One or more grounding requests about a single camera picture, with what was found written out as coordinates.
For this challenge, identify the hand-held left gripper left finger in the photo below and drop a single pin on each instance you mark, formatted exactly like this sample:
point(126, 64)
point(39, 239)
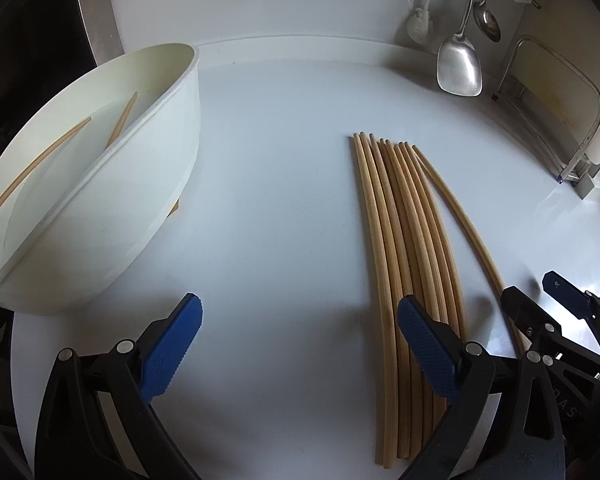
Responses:
point(172, 345)

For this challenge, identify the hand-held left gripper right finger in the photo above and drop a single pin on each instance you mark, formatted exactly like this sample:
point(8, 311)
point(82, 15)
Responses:
point(427, 345)

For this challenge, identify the bundle of wooden chopsticks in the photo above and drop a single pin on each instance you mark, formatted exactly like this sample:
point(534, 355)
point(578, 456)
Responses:
point(400, 240)

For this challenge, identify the metal ladle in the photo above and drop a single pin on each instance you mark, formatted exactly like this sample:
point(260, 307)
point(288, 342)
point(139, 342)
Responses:
point(487, 22)

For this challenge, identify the small brown wooden piece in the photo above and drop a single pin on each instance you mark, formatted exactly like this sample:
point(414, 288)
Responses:
point(174, 208)

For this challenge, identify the cream cutting board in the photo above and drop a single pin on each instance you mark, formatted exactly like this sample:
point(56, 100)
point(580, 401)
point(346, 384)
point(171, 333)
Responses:
point(550, 100)

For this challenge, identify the white round plastic basin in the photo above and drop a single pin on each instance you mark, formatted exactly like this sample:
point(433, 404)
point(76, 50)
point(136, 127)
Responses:
point(145, 160)

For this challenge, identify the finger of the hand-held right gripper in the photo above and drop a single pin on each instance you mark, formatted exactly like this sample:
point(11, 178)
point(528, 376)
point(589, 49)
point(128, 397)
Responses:
point(565, 292)
point(520, 305)

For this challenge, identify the metal spatula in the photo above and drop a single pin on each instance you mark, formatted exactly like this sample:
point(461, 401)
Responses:
point(460, 70)

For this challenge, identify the white dish brush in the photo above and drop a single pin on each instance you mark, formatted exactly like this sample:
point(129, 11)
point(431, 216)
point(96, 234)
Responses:
point(420, 25)

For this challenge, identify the black gas stove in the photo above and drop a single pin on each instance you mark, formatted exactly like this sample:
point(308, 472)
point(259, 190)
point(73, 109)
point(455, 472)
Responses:
point(25, 35)

